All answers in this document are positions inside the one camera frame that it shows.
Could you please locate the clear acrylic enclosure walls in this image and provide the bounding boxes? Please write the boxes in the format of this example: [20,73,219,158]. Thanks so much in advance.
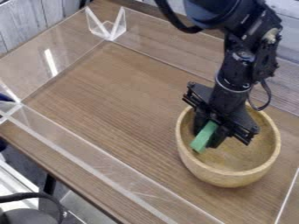
[0,1,299,224]

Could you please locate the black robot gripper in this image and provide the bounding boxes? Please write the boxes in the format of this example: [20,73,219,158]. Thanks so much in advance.
[182,81,259,149]

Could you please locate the black table leg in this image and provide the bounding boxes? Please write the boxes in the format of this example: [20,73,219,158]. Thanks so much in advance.
[43,174,56,195]

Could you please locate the green rectangular block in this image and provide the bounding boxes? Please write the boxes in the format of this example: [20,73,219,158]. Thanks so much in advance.
[190,121,219,153]

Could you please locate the black cable loop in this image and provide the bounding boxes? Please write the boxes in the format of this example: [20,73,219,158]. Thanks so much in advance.
[0,192,66,224]

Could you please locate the blue object at left edge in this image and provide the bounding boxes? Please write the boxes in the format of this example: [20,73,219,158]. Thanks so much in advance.
[0,93,15,102]

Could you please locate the light wooden bowl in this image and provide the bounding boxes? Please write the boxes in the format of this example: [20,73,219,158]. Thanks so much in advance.
[175,106,282,188]

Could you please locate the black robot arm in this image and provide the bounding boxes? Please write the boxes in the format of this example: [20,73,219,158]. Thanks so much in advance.
[154,0,283,152]

